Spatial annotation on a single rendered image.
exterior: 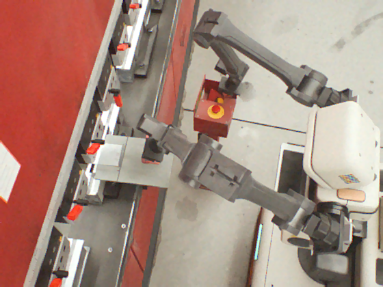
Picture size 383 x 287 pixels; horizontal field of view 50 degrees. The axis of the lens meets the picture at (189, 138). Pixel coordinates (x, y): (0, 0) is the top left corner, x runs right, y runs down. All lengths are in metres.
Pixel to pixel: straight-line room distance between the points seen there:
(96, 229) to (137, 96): 0.59
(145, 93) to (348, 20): 2.09
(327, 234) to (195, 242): 1.32
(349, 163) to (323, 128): 0.13
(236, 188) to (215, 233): 1.60
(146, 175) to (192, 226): 1.02
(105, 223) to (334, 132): 0.86
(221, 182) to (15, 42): 0.48
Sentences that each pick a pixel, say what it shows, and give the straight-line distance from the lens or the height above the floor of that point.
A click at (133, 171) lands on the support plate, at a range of 1.48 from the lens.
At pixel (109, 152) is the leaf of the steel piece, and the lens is 1.52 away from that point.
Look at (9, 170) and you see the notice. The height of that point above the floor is 1.59.
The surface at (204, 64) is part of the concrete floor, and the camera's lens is 3.02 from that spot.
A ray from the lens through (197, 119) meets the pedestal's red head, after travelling 1.84.
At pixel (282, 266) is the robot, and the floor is 0.28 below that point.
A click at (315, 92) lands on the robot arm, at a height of 1.26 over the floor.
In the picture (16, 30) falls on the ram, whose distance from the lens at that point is 0.87.
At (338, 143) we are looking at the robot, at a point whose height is 1.37.
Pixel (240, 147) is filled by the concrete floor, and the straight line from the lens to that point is 2.65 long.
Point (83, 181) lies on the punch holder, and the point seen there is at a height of 1.17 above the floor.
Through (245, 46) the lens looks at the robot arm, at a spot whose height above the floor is 1.37.
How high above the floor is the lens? 2.32
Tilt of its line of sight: 60 degrees down
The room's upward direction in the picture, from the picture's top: 2 degrees counter-clockwise
